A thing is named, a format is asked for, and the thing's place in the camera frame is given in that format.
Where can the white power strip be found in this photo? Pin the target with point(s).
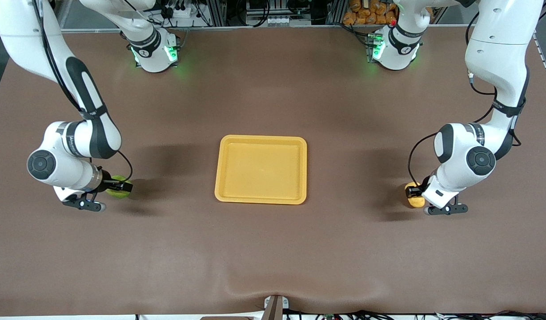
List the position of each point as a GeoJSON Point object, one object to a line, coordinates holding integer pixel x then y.
{"type": "Point", "coordinates": [184, 11]}

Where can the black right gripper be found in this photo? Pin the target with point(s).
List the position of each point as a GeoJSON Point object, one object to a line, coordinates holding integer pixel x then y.
{"type": "Point", "coordinates": [106, 185]}

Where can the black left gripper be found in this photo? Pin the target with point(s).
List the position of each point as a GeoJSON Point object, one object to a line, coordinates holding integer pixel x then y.
{"type": "Point", "coordinates": [416, 191]}

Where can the yellow potato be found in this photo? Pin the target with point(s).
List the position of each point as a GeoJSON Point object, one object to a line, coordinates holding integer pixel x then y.
{"type": "Point", "coordinates": [417, 203]}

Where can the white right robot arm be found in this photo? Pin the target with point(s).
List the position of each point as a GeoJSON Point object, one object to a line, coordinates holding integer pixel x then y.
{"type": "Point", "coordinates": [77, 138]}

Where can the metal camera bracket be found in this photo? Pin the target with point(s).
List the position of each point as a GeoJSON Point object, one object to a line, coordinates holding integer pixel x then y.
{"type": "Point", "coordinates": [275, 306]}

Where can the yellow plastic tray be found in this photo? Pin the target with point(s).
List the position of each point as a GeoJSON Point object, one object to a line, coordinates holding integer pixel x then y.
{"type": "Point", "coordinates": [259, 178]}

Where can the brown table mat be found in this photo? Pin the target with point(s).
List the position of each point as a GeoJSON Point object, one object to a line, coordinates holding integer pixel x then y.
{"type": "Point", "coordinates": [273, 249]}

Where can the bag of orange snacks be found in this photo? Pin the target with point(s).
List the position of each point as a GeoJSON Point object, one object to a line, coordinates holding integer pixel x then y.
{"type": "Point", "coordinates": [366, 13]}

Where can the green apple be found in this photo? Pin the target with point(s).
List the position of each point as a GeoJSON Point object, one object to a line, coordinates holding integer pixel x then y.
{"type": "Point", "coordinates": [118, 195]}

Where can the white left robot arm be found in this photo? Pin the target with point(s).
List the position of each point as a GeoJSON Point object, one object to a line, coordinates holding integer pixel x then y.
{"type": "Point", "coordinates": [495, 44]}

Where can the aluminium table edge rail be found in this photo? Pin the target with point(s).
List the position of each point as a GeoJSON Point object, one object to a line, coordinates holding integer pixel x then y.
{"type": "Point", "coordinates": [273, 27]}

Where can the white terminal block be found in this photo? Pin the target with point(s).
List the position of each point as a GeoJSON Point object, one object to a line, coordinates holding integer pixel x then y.
{"type": "Point", "coordinates": [286, 21]}

